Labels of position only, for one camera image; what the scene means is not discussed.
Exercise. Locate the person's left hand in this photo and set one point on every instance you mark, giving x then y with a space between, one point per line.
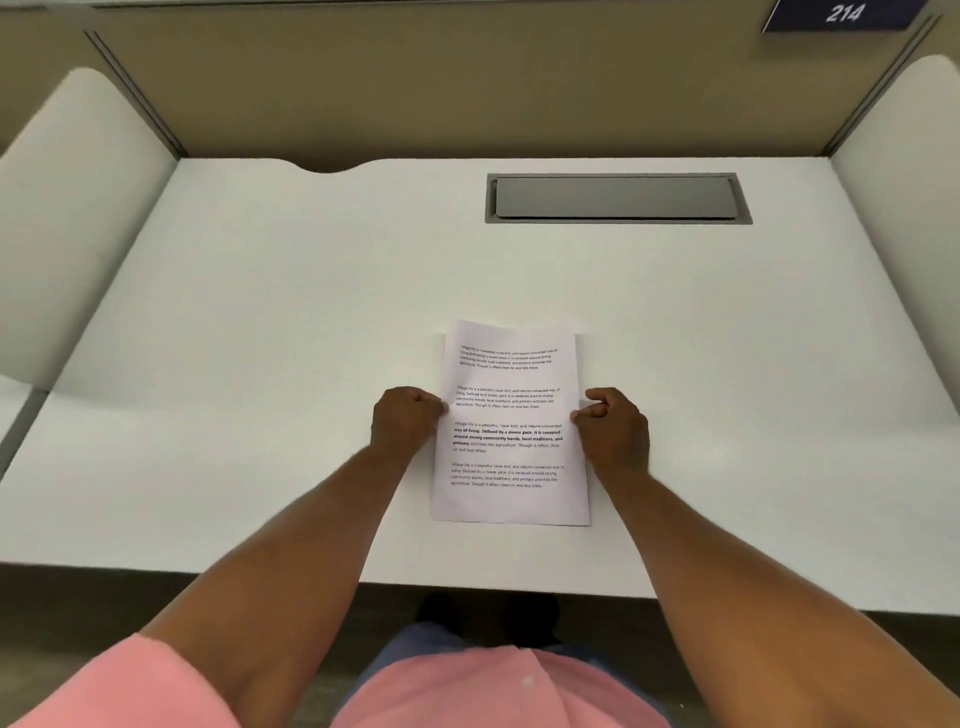
403 425

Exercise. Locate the person's right hand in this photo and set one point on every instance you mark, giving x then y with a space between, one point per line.
615 439

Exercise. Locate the person's left fingers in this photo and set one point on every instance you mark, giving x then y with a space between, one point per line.
433 405

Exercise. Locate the person's right thumb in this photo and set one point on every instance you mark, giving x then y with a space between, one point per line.
587 412

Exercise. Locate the white printed paper sheet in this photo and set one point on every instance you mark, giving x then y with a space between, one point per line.
510 450

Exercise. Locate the person's left forearm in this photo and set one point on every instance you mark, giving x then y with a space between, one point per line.
270 570

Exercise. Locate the person's right forearm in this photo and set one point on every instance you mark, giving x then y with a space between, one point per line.
757 592

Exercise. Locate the blue jeans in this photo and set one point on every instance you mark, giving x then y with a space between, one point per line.
420 649

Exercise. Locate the pink shirt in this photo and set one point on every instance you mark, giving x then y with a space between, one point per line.
450 686

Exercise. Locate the beige back partition panel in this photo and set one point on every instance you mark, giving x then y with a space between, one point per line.
480 82

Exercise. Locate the white rounded side divider panel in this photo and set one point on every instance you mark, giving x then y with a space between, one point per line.
900 202
71 225

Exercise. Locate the dark blue sign plate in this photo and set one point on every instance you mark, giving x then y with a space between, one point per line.
844 15

